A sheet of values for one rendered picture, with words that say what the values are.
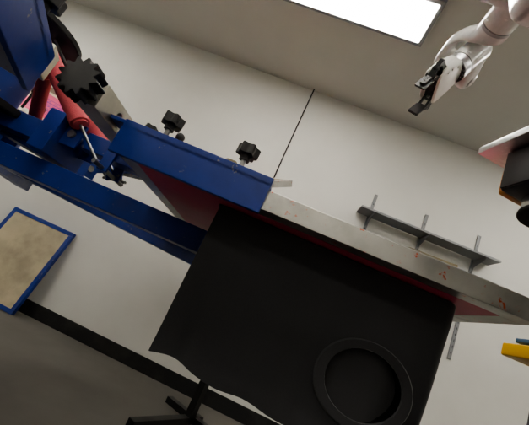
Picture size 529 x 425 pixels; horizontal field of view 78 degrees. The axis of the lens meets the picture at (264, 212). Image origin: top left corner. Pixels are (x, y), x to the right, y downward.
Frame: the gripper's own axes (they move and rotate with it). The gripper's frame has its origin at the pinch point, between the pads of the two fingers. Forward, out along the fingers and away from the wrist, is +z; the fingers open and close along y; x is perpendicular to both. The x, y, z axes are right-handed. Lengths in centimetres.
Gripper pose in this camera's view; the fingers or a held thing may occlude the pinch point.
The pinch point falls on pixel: (417, 99)
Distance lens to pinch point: 106.9
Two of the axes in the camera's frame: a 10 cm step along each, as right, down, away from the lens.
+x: 6.2, 6.2, -4.9
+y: -1.8, -4.9, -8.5
